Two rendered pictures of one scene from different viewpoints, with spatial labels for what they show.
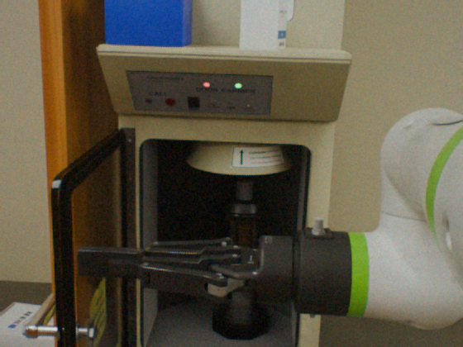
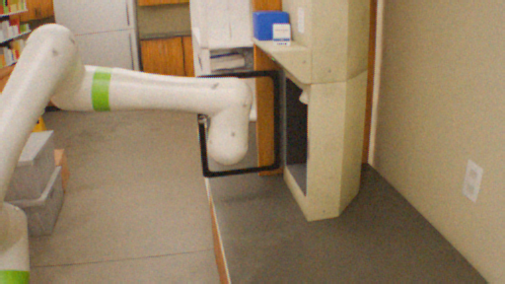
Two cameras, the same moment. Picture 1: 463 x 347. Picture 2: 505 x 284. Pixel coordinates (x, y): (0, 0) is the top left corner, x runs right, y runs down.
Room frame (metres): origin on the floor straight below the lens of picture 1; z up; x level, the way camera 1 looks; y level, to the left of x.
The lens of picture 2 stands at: (0.47, -1.21, 1.70)
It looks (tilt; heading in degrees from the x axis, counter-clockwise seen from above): 23 degrees down; 77
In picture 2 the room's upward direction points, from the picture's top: 2 degrees counter-clockwise
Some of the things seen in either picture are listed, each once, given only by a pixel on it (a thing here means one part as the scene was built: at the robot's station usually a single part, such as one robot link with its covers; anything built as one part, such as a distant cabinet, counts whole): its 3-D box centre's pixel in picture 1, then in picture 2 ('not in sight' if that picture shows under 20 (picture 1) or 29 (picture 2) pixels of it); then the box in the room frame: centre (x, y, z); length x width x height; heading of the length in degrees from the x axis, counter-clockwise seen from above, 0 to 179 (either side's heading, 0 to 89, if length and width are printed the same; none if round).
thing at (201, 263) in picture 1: (188, 270); not in sight; (0.62, 0.04, 1.28); 0.11 x 0.01 x 0.04; 89
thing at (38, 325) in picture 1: (57, 316); not in sight; (0.65, 0.20, 1.20); 0.10 x 0.05 x 0.03; 178
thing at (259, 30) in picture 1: (264, 25); (281, 35); (0.83, -0.04, 1.54); 0.05 x 0.05 x 0.06; 73
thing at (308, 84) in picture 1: (224, 84); (277, 57); (0.83, 0.01, 1.46); 0.32 x 0.11 x 0.10; 88
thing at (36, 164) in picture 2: not in sight; (25, 165); (-0.71, 1.74, 0.49); 0.60 x 0.42 x 0.33; 88
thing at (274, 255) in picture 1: (250, 268); not in sight; (0.63, -0.03, 1.28); 0.09 x 0.08 x 0.07; 88
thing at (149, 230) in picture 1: (226, 226); (328, 130); (1.01, 0.00, 1.19); 0.26 x 0.24 x 0.35; 88
